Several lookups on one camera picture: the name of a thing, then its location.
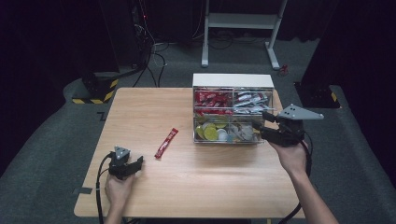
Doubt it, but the small red floor object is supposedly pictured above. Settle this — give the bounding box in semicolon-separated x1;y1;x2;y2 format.
277;63;290;77

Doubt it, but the black base yellow mark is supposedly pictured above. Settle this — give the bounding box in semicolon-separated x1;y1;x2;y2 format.
293;81;341;109

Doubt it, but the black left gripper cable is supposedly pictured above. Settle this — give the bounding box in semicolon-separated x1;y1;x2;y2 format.
94;152;114;224

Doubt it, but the stack of red packets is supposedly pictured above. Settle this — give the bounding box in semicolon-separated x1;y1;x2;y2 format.
194;90;234;116

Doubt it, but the black base yellow striped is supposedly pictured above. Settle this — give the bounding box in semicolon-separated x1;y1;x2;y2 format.
71;71;120;105

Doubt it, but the dark equipment cabinet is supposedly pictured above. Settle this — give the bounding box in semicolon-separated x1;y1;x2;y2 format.
98;0;151;68

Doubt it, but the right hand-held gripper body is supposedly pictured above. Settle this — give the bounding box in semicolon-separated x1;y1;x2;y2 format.
261;104;325;147

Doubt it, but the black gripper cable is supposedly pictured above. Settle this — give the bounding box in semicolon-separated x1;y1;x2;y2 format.
277;132;314;224
94;152;114;224

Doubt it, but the red sachet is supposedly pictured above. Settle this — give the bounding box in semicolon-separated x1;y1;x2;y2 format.
154;127;179;160

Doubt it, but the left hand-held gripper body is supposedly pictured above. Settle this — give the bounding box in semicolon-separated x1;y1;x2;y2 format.
107;146;138;181

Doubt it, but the pile of white capsules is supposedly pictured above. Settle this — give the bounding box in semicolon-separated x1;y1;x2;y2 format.
217;123;258;143

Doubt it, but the person's left hand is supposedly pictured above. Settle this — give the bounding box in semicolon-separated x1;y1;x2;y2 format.
104;173;136;208

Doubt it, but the white metal stand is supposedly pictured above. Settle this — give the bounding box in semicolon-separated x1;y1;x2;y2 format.
201;0;290;70

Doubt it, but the person's right hand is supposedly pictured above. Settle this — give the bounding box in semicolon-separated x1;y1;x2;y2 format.
269;139;309;178

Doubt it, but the bundle of floor cables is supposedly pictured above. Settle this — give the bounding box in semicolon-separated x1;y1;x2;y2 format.
132;22;170;89

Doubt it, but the stack of silver packets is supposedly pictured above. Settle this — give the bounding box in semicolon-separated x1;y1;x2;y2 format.
233;91;273;114

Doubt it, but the pile of yellow capsules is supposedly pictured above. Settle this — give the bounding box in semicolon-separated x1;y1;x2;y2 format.
195;116;230;142

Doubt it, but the grey floor tape strip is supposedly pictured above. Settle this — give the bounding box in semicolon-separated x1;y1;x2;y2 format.
72;187;93;196

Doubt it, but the clear drawer organizer white top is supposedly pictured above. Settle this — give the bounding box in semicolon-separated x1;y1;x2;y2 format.
191;73;278;145

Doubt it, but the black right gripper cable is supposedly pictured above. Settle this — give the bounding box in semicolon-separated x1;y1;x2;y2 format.
277;132;314;224

